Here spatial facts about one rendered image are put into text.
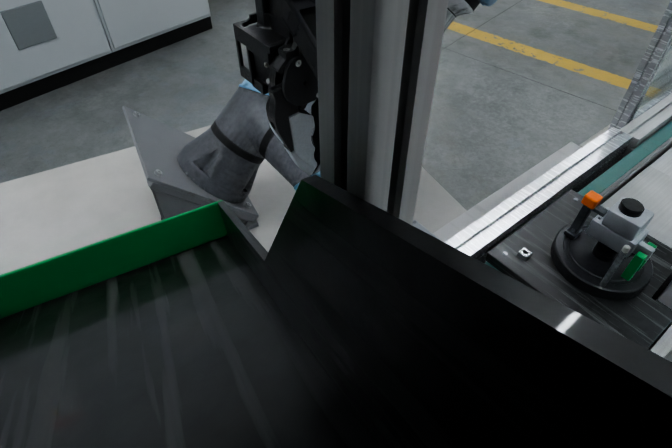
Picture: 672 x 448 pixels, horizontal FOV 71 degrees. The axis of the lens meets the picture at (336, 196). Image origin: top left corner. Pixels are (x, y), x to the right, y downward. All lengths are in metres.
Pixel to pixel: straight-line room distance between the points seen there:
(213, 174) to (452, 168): 1.76
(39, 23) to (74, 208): 2.29
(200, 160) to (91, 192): 0.33
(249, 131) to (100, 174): 0.44
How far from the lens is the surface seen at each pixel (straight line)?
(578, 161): 1.05
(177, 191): 0.83
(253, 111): 0.84
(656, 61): 1.21
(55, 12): 3.34
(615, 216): 0.76
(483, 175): 2.47
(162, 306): 0.22
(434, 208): 1.00
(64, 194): 1.16
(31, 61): 3.37
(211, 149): 0.87
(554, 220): 0.88
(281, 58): 0.40
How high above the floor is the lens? 1.55
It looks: 44 degrees down
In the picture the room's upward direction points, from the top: straight up
